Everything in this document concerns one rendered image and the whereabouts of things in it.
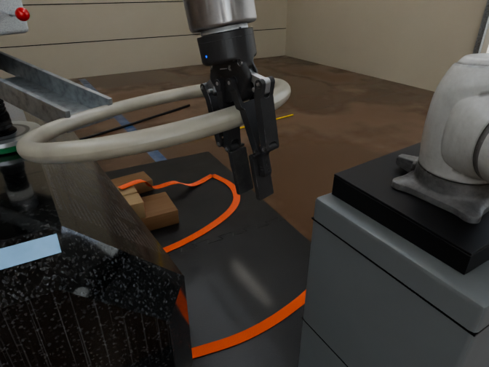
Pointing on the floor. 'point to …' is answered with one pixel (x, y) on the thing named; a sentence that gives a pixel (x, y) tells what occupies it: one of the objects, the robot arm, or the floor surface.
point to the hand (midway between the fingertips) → (251, 173)
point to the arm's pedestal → (387, 299)
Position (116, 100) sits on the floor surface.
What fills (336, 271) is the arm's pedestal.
